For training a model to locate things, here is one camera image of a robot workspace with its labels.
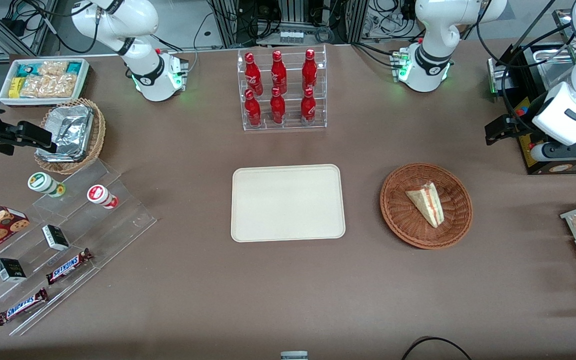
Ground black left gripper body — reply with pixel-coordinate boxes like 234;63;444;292
499;114;536;142

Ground triangular sandwich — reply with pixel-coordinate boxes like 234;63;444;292
405;181;445;229

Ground tan wicker basket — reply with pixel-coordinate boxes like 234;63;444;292
34;98;106;175

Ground brown round wicker basket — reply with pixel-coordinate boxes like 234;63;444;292
380;162;473;250

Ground beige plastic tray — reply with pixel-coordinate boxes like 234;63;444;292
231;164;346;243

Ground silver foil container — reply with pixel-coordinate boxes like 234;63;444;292
36;104;95;162

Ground black hot food display case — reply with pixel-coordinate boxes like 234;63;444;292
487;9;576;176

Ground white rectangular snack bin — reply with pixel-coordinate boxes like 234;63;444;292
0;57;91;107

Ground green lid yoghurt cup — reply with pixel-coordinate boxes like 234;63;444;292
27;172;66;198

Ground large clear cracker bag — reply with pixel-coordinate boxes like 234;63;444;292
20;74;78;99

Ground small clear cracker bag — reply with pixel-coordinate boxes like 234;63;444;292
38;60;69;78

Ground red lid yoghurt cup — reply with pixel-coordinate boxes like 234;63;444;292
86;184;119;210

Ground steel food pan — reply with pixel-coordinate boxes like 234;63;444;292
535;47;576;91

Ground small black carton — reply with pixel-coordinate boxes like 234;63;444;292
0;258;27;284
41;224;70;252

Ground clear acrylic stepped display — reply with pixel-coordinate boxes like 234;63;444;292
0;159;158;337

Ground snickers chocolate bar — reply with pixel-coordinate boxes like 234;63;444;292
45;248;94;286
0;287;49;327

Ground red cola bottle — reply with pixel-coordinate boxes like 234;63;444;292
302;48;318;92
300;87;317;126
244;89;262;127
271;50;288;95
270;87;287;125
244;52;264;97

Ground clear acrylic bottle rack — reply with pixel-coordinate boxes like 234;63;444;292
237;44;328;132

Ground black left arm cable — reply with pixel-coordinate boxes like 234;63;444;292
477;0;576;126

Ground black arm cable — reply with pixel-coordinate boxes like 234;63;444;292
477;0;576;126
48;0;100;54

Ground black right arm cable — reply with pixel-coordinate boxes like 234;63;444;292
48;0;100;54

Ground black looped floor cable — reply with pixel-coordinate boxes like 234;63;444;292
401;336;473;360

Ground aluminium frame equipment rack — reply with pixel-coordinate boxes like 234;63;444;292
207;0;369;48

